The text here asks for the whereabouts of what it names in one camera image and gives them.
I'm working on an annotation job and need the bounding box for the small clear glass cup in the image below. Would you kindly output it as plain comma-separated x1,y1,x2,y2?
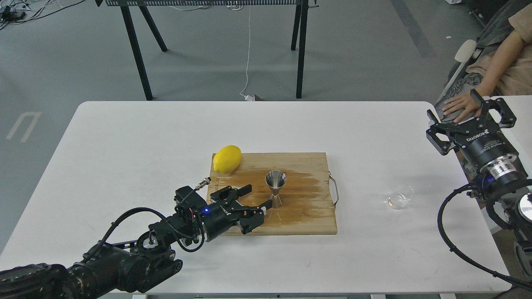
387,184,414,210

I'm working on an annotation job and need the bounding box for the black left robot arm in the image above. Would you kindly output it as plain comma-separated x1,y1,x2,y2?
1,178,273,299

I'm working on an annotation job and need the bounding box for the white power cable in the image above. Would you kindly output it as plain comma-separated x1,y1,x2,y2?
239,5,256,101

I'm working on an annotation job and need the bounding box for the steel double jigger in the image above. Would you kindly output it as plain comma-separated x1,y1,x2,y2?
265,170,287,208

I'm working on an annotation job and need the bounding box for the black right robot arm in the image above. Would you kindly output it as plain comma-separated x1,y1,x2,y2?
426,89,531,291

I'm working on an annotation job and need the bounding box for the wooden cutting board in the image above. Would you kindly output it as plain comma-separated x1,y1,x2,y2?
206,152,337,236

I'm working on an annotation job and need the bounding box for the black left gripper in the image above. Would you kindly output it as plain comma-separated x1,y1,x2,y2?
200,185,273,242

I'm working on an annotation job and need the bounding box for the seated person's hand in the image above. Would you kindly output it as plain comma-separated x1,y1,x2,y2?
442,89,482,124

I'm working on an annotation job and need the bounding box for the seated person in jeans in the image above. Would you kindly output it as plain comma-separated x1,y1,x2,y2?
435,0,532,123

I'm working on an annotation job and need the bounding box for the seated person's forearm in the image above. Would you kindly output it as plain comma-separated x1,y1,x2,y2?
476,31,525,96

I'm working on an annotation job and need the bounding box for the black metal bench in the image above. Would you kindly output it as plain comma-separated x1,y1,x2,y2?
94,0,320,101

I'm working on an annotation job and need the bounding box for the white side table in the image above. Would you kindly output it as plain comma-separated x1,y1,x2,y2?
502,95,532,175

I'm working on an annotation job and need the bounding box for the cable bundle on floor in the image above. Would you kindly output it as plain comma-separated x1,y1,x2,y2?
0,0,86,29

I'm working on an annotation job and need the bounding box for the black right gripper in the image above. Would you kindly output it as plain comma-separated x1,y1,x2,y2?
426,89,519,179

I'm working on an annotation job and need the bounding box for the yellow lemon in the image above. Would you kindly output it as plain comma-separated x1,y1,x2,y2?
213,145,242,174

